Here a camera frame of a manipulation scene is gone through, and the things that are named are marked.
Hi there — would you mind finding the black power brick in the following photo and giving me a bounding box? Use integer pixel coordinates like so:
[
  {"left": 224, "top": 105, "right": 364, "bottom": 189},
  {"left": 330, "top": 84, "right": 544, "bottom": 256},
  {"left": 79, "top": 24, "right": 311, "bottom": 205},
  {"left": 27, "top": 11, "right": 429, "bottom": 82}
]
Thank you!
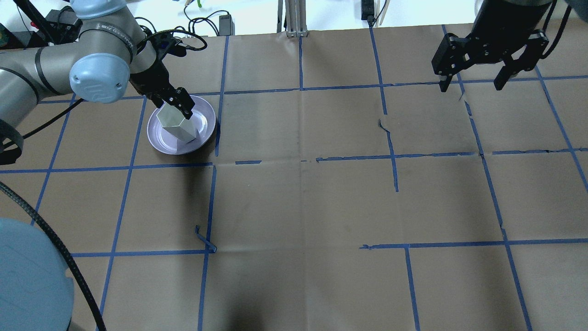
[{"left": 45, "top": 6, "right": 83, "bottom": 45}]

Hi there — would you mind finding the aluminium frame post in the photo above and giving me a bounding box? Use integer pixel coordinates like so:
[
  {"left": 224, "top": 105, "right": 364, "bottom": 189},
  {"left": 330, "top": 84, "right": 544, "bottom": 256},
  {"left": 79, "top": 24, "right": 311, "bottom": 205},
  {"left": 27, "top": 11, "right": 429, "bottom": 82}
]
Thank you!
[{"left": 277, "top": 0, "right": 308, "bottom": 38}]

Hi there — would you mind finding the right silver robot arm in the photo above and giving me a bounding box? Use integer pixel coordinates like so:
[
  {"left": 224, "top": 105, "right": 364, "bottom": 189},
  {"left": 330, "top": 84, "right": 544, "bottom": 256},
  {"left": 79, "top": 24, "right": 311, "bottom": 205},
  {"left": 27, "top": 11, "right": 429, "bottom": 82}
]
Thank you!
[{"left": 131, "top": 0, "right": 587, "bottom": 109}]

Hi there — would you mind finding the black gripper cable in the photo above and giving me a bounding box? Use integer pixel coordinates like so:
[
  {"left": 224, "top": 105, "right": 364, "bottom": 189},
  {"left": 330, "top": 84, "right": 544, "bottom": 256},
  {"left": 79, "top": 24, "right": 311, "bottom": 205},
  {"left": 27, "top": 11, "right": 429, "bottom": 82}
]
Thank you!
[{"left": 0, "top": 29, "right": 208, "bottom": 331}]

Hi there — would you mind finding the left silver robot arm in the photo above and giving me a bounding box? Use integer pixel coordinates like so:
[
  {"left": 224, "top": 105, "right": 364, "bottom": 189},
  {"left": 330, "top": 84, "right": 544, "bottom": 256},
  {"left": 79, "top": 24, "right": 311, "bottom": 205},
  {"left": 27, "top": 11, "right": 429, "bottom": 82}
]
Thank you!
[{"left": 1, "top": 0, "right": 194, "bottom": 331}]

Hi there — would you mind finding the white faceted cup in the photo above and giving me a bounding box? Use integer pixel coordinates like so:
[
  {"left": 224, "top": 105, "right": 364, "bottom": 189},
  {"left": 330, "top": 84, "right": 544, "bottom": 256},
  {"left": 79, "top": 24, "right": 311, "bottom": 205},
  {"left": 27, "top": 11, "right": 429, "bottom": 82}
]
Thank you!
[{"left": 156, "top": 103, "right": 199, "bottom": 143}]

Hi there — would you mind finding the black power adapter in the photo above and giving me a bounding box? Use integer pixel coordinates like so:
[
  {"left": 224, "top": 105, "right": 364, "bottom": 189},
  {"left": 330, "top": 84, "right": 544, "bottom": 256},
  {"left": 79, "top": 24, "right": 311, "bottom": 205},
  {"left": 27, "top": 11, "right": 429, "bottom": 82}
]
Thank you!
[{"left": 218, "top": 13, "right": 235, "bottom": 36}]

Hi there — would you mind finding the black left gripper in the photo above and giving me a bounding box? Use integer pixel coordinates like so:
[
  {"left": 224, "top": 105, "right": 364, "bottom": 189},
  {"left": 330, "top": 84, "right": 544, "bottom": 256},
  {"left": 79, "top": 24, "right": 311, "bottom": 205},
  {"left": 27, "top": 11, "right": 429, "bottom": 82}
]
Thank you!
[{"left": 130, "top": 61, "right": 195, "bottom": 120}]

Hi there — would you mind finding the lavender round plate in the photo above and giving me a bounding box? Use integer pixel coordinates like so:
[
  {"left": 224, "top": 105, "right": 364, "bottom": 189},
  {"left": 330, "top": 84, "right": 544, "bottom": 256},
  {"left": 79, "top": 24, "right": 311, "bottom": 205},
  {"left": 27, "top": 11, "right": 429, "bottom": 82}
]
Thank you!
[{"left": 147, "top": 96, "right": 217, "bottom": 155}]

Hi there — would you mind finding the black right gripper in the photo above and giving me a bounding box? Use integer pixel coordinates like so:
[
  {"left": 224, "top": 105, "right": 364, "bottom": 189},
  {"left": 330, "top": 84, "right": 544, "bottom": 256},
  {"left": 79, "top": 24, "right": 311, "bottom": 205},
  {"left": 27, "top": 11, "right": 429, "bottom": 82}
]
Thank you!
[{"left": 432, "top": 24, "right": 549, "bottom": 92}]

